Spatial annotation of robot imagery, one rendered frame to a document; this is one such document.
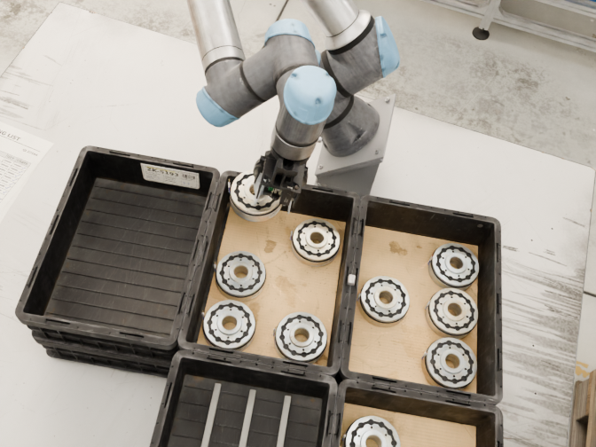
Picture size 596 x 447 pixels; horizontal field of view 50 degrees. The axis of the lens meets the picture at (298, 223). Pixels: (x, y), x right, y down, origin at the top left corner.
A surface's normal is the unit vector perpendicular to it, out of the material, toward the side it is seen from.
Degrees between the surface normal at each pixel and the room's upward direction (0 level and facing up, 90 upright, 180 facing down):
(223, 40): 9
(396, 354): 0
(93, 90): 0
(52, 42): 0
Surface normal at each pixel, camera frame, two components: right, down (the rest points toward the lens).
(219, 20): 0.20, -0.40
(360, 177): -0.22, 0.83
